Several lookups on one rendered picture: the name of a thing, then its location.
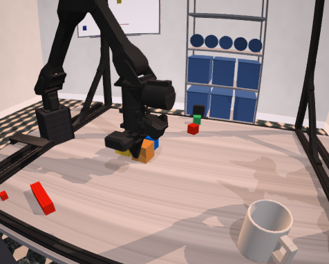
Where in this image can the green cube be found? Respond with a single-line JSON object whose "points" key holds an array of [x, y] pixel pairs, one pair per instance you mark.
{"points": [[197, 119]]}

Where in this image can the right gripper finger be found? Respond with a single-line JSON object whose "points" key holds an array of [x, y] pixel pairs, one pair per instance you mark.
{"points": [[134, 148], [143, 136]]}

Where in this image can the blue cube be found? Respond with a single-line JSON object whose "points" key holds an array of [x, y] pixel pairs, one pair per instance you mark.
{"points": [[156, 142]]}

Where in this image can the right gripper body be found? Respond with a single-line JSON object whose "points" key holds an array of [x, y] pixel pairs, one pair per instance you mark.
{"points": [[122, 141]]}

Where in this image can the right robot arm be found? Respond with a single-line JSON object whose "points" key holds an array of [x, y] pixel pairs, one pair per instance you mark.
{"points": [[128, 61]]}

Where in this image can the orange wooden cube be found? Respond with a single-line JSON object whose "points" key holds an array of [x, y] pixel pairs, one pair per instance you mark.
{"points": [[146, 152]]}

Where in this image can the yellow cube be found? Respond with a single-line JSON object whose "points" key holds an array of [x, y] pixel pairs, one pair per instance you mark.
{"points": [[126, 153]]}

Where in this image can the grey mug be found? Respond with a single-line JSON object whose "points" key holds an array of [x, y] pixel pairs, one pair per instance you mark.
{"points": [[261, 246]]}

